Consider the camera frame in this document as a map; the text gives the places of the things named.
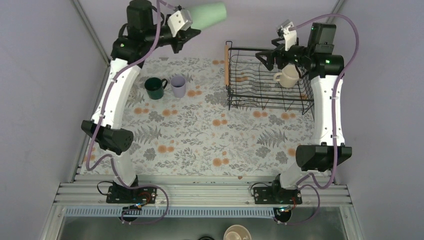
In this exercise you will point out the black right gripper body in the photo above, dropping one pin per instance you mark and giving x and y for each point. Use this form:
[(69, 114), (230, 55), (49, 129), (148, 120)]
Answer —
[(279, 53)]

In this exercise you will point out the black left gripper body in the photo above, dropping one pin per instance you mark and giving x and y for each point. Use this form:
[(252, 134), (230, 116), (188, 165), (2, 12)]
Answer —
[(181, 39)]

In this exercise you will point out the mint green plastic cup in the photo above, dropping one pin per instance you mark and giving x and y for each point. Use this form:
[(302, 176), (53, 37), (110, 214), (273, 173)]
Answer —
[(206, 15)]

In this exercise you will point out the lilac plastic cup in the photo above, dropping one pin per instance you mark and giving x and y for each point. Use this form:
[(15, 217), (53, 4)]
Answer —
[(178, 86)]

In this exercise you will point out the dark green mug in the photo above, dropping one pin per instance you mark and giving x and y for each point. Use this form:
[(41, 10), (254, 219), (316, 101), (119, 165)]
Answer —
[(155, 87)]

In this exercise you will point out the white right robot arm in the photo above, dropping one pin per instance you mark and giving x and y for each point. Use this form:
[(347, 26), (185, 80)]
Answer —
[(325, 71)]

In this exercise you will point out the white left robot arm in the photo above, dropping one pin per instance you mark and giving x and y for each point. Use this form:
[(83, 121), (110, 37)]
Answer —
[(148, 26)]

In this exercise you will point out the cream ribbed mug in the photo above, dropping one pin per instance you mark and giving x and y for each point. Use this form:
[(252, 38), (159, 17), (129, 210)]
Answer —
[(288, 77)]

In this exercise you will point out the floral table mat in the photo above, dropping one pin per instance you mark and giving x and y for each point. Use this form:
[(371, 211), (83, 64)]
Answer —
[(199, 135)]

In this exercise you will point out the beige bowl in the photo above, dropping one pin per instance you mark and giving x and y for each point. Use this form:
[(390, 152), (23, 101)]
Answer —
[(237, 232)]

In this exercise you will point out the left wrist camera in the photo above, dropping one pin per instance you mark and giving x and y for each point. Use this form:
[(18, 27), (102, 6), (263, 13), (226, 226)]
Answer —
[(179, 20)]

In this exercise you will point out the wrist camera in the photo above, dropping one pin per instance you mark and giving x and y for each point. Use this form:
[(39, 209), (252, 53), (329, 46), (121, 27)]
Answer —
[(288, 33), (179, 20)]

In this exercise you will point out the black wire dish rack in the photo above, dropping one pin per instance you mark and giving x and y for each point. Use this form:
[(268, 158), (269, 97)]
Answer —
[(251, 85)]

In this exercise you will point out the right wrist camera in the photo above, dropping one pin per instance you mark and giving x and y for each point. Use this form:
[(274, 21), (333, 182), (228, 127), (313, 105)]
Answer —
[(288, 33)]

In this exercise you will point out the left wooden rack handle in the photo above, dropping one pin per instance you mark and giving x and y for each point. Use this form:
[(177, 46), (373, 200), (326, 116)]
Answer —
[(226, 65)]

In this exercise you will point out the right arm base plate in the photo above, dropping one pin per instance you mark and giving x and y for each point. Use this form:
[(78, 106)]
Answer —
[(276, 196)]

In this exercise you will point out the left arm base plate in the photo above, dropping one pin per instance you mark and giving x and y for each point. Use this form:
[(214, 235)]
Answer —
[(120, 195)]

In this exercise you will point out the aluminium rail frame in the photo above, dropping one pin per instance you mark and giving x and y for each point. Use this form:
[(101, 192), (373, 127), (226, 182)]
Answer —
[(194, 196)]

